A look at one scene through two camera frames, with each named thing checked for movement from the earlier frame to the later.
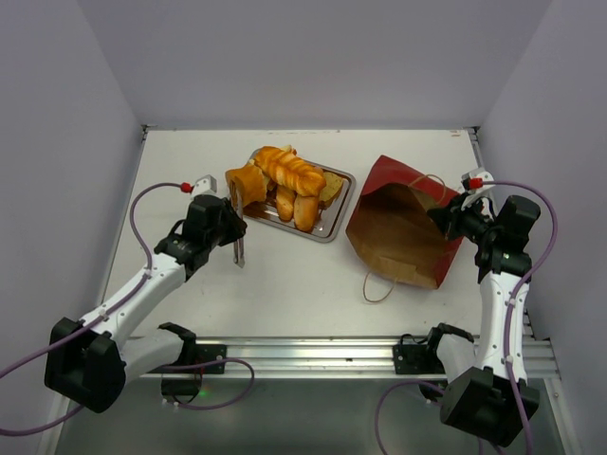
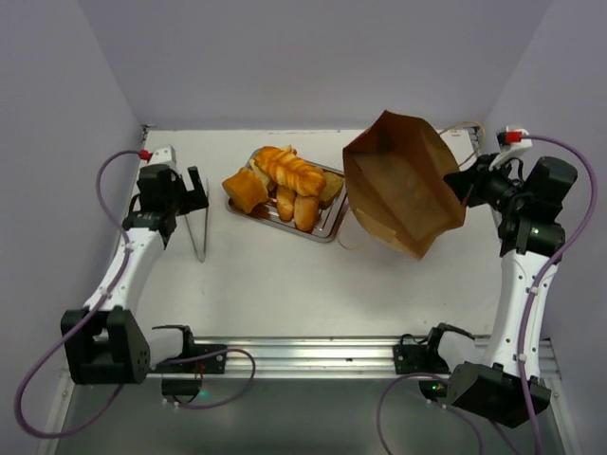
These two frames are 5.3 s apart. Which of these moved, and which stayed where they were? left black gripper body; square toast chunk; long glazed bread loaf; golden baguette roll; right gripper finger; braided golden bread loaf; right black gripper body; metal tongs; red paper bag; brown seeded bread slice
Moved: left black gripper body; right gripper finger; right black gripper body; metal tongs; square toast chunk; red paper bag
Stayed: braided golden bread loaf; long glazed bread loaf; golden baguette roll; brown seeded bread slice
